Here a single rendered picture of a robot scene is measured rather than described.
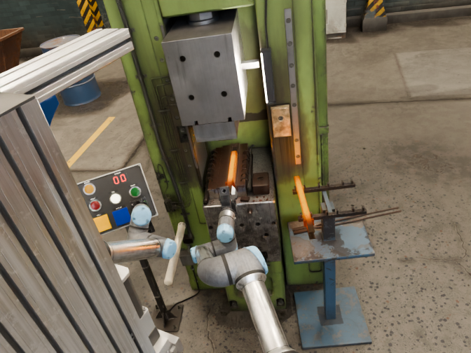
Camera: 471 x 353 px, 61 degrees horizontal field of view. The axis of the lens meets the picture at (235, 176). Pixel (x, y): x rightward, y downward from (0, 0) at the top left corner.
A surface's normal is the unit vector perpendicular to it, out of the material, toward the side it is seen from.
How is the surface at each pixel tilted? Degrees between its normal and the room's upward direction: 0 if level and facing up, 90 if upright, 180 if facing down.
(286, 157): 90
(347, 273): 0
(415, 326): 0
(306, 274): 90
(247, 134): 90
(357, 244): 0
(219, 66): 90
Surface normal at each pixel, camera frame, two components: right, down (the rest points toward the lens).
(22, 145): 0.89, 0.14
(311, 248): -0.14, -0.81
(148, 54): -0.06, 0.58
